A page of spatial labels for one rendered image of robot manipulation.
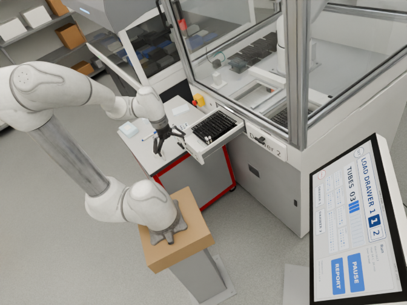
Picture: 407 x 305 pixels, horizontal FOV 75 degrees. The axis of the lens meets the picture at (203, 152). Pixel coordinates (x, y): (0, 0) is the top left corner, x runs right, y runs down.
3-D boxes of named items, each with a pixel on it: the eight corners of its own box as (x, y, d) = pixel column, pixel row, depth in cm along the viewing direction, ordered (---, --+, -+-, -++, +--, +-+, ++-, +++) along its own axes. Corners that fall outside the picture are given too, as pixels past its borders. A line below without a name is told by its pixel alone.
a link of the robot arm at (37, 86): (89, 65, 80) (54, 71, 84) (36, 46, 63) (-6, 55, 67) (94, 109, 80) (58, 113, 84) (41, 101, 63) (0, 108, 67)
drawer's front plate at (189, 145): (202, 165, 151) (197, 152, 143) (177, 141, 170) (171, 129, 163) (205, 163, 151) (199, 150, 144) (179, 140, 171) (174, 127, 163)
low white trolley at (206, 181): (185, 232, 217) (149, 174, 165) (153, 188, 259) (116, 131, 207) (240, 190, 232) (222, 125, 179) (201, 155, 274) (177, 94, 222)
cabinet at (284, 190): (301, 244, 187) (302, 173, 132) (216, 167, 257) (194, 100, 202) (386, 168, 211) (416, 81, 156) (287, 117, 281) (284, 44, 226)
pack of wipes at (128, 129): (139, 131, 199) (137, 127, 196) (129, 139, 196) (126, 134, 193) (130, 124, 209) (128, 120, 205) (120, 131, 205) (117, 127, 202)
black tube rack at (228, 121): (209, 149, 156) (206, 141, 151) (194, 135, 168) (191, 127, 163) (238, 129, 161) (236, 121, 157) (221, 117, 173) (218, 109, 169)
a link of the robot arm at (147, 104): (169, 107, 133) (145, 110, 137) (157, 80, 122) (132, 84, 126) (163, 121, 126) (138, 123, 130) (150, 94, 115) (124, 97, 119)
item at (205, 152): (202, 160, 151) (199, 153, 147) (180, 140, 169) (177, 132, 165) (255, 123, 161) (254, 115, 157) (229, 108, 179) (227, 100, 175)
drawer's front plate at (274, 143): (284, 162, 137) (284, 147, 130) (248, 137, 157) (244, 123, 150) (287, 160, 138) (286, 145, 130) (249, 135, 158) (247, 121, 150)
